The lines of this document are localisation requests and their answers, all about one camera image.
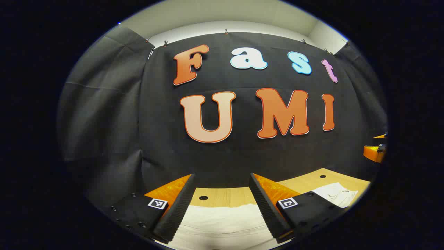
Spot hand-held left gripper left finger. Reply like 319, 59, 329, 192
103, 174, 196, 243

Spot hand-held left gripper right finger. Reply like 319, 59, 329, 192
249, 173, 346, 244

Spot white jeans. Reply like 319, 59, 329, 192
172, 182, 358, 250

